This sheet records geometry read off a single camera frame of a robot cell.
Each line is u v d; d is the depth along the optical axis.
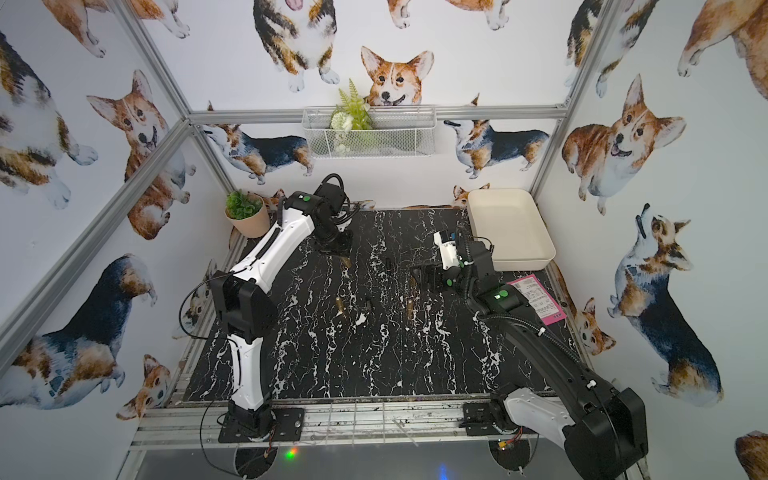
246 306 0.51
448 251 0.68
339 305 0.92
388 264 1.08
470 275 0.57
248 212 1.03
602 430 0.37
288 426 0.75
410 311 0.93
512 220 1.21
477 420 0.73
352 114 0.82
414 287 1.00
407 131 0.93
